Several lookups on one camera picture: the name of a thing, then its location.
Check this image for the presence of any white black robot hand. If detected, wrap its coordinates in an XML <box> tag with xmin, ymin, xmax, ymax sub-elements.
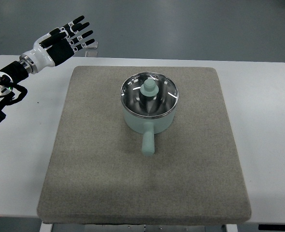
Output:
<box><xmin>19</xmin><ymin>15</ymin><xmax>95</xmax><ymax>74</ymax></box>

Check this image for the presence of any glass lid with green knob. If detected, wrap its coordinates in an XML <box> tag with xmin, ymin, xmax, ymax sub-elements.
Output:
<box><xmin>120</xmin><ymin>72</ymin><xmax>179</xmax><ymax>119</ymax></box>

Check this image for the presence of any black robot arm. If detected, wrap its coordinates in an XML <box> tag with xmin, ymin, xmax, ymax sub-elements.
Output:
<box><xmin>0</xmin><ymin>60</ymin><xmax>33</xmax><ymax>123</ymax></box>

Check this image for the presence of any clear acrylic stand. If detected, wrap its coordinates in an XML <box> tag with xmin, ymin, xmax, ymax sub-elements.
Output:
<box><xmin>85</xmin><ymin>41</ymin><xmax>99</xmax><ymax>58</ymax></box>

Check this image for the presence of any mint green saucepan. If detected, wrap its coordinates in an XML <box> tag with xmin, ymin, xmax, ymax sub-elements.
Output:
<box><xmin>121</xmin><ymin>96</ymin><xmax>178</xmax><ymax>156</ymax></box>

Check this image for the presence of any grey felt mat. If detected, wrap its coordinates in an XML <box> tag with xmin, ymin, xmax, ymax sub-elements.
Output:
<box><xmin>37</xmin><ymin>66</ymin><xmax>251</xmax><ymax>225</ymax></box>

